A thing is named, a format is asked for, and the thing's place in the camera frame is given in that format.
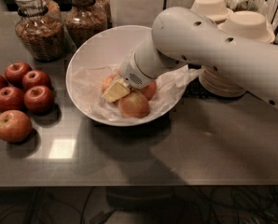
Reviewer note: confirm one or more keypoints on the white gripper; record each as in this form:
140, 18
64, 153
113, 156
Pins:
132, 72

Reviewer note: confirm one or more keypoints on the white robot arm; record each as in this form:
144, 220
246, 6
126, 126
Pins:
179, 36

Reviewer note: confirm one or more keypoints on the large white bowl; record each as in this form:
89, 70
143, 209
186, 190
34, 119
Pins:
110, 46

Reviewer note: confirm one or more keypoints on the red apple middle right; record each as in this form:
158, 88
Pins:
39, 99

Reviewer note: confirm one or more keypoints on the red apple back right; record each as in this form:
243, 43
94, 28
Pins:
35, 78

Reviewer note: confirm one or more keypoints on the red apple back left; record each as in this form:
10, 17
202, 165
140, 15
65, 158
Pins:
15, 72

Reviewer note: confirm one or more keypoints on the red apple middle left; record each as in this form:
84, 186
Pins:
11, 98

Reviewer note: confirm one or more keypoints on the yellow-red apple front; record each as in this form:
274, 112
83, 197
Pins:
15, 126

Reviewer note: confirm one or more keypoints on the white crumpled paper liner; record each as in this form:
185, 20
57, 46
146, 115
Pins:
84, 85

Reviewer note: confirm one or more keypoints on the right glass granola jar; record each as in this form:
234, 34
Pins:
85, 19

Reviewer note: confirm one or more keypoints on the glass granola jar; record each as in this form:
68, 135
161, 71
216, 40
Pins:
39, 31
85, 19

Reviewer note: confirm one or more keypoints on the white napkin dispenser box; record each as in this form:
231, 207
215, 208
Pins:
135, 12

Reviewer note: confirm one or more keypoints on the left glass granola jar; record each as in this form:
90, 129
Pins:
39, 31

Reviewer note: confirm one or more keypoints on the back stack paper bowls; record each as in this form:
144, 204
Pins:
215, 10

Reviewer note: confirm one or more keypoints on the stack paper bowls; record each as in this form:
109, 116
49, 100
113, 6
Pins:
247, 24
215, 10

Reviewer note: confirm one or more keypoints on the front stack paper bowls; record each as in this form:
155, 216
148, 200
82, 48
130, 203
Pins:
247, 24

